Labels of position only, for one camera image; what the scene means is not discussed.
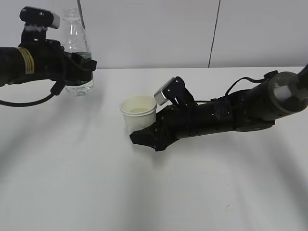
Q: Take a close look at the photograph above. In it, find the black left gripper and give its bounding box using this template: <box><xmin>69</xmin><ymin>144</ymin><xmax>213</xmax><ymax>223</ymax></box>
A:
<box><xmin>18</xmin><ymin>29</ymin><xmax>96</xmax><ymax>86</ymax></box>

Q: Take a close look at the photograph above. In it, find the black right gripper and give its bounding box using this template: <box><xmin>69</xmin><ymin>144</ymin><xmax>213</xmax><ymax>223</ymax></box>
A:
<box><xmin>129</xmin><ymin>95</ymin><xmax>252</xmax><ymax>152</ymax></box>

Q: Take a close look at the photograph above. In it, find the clear water bottle green label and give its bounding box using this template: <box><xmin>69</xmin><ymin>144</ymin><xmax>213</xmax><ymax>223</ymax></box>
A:
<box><xmin>60</xmin><ymin>8</ymin><xmax>93</xmax><ymax>96</ymax></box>

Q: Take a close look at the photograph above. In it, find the white paper cup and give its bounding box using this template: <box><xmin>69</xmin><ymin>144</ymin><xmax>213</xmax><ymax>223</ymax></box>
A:
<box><xmin>120</xmin><ymin>95</ymin><xmax>157</xmax><ymax>135</ymax></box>

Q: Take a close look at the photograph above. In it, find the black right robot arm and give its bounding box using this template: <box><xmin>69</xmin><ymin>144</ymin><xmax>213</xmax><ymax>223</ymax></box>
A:
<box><xmin>130</xmin><ymin>68</ymin><xmax>308</xmax><ymax>151</ymax></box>

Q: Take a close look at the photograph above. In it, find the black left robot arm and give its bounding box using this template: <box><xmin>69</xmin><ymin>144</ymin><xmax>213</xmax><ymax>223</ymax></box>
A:
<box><xmin>0</xmin><ymin>30</ymin><xmax>97</xmax><ymax>86</ymax></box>

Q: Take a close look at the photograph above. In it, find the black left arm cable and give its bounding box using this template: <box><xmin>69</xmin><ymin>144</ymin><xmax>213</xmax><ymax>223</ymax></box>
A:
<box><xmin>0</xmin><ymin>80</ymin><xmax>65</xmax><ymax>107</ymax></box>

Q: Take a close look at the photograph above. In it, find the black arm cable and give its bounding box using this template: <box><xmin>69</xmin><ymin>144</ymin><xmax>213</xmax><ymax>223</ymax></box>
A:
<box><xmin>0</xmin><ymin>80</ymin><xmax>65</xmax><ymax>107</ymax></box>
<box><xmin>225</xmin><ymin>71</ymin><xmax>277</xmax><ymax>96</ymax></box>

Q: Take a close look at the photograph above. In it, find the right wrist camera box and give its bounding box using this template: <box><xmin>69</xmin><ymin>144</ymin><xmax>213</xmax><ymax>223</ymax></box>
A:
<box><xmin>154</xmin><ymin>77</ymin><xmax>195</xmax><ymax>108</ymax></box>

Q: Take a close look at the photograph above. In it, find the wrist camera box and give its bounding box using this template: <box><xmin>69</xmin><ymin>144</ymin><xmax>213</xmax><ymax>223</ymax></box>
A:
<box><xmin>19</xmin><ymin>6</ymin><xmax>60</xmax><ymax>29</ymax></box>
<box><xmin>154</xmin><ymin>77</ymin><xmax>195</xmax><ymax>108</ymax></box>

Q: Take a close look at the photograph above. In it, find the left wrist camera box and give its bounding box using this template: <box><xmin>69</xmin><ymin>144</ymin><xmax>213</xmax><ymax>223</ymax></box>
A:
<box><xmin>19</xmin><ymin>6</ymin><xmax>60</xmax><ymax>29</ymax></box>

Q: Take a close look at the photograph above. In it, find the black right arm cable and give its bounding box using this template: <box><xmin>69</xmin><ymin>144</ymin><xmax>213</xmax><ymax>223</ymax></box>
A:
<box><xmin>225</xmin><ymin>71</ymin><xmax>277</xmax><ymax>96</ymax></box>

